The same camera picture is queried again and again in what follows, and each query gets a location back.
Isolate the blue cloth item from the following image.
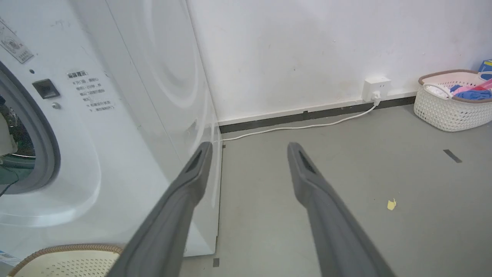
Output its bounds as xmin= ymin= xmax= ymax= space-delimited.
xmin=450 ymin=85 xmax=492 ymax=101

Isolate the white wall power socket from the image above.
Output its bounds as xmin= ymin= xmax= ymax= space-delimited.
xmin=362 ymin=76 xmax=392 ymax=103

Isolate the white front-load washing machine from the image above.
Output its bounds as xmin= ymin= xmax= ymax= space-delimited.
xmin=0 ymin=0 xmax=223 ymax=266

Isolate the white power cable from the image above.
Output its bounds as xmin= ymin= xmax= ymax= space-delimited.
xmin=222 ymin=92 xmax=382 ymax=142

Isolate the white cloth item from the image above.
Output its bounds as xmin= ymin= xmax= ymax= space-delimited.
xmin=425 ymin=85 xmax=454 ymax=98

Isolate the blue detergent package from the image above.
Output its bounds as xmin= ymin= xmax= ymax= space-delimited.
xmin=478 ymin=59 xmax=492 ymax=81

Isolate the pink cloth item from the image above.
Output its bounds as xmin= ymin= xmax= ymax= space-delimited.
xmin=452 ymin=78 xmax=492 ymax=96

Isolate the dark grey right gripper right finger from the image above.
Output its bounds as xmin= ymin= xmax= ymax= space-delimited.
xmin=287 ymin=142 xmax=395 ymax=277

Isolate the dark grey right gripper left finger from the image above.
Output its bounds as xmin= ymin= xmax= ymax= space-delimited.
xmin=106 ymin=142 xmax=213 ymax=277

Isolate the cream laundry basket brown rim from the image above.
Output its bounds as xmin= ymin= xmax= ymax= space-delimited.
xmin=8 ymin=244 xmax=124 ymax=277

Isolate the white woven laundry basket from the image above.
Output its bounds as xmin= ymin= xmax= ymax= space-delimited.
xmin=414 ymin=70 xmax=492 ymax=132

